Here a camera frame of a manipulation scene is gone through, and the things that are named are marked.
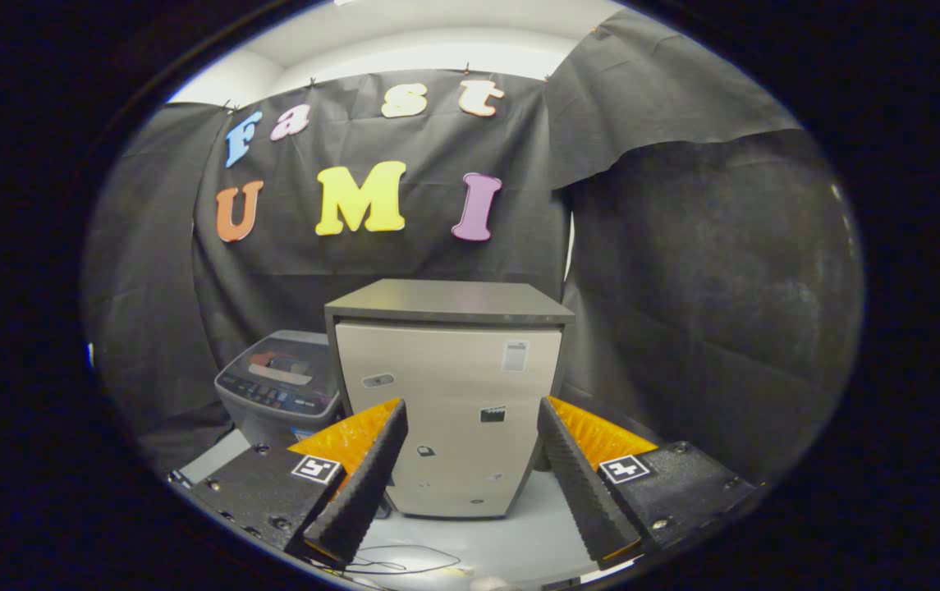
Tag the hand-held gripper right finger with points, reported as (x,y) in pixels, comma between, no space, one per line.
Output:
(580,484)

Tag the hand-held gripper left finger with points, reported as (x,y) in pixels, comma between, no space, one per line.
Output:
(363,484)

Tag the grey washing machine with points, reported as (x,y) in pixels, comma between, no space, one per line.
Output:
(272,414)

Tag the dark washing machine lid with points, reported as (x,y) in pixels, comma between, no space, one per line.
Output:
(293,361)

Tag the grey cabinet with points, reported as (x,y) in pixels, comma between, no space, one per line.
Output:
(453,377)

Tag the black backdrop cloth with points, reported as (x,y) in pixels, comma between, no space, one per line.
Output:
(404,254)

